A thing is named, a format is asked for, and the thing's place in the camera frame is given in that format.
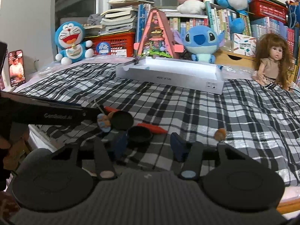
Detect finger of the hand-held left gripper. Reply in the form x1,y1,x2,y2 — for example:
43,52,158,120
77,105,105,123

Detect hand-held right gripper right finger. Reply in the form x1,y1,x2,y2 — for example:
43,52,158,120
170,132,246,181

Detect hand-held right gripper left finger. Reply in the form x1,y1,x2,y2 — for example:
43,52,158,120
53,131,130,181

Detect black binder clip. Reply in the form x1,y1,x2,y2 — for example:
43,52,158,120
90,98,105,115

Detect bear picture badge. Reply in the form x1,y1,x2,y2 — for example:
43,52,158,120
97,113,112,133

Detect black round lid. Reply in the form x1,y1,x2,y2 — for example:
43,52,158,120
110,111,134,131
127,126,153,143

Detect white cardboard box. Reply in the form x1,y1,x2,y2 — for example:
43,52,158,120
115,56,225,95

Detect person's left hand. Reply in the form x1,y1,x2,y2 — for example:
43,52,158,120
0,124,31,170

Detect black white plaid blanket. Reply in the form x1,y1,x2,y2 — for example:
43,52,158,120
12,61,300,188

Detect smartphone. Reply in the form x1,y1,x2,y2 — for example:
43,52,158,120
8,49,26,88

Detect blue cat plush toy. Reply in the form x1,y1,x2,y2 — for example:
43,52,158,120
54,21,94,65

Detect red plastic crate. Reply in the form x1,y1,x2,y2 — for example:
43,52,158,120
84,32,137,58

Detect grey cloth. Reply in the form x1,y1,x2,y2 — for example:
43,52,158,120
88,14,103,27

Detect stack of paperback books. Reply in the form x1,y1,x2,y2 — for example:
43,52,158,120
83,0,139,37

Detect set of tall blue books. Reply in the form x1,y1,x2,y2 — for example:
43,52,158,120
135,3,153,57

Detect pink triangular block diorama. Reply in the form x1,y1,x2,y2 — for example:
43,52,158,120
133,7,186,59

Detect wooden drawer box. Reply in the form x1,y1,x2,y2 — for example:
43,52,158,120
214,49,259,72

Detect blue alien plush toy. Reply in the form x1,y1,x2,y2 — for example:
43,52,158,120
172,25,227,70

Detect white printed carton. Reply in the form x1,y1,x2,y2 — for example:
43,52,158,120
231,33,257,58

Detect brown haired doll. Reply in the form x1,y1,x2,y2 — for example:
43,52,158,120
251,33,296,93

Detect row of leaning colourful books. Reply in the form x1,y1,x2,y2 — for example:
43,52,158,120
290,58,300,88

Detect row of shelf books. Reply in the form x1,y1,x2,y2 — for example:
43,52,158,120
164,4,300,52

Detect red plastic basket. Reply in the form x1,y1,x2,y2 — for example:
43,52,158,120
249,0,289,25

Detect blue bag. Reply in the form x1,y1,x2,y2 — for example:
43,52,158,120
285,1,300,30

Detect wooden bed frame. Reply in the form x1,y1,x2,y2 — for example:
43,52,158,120
276,198,300,216

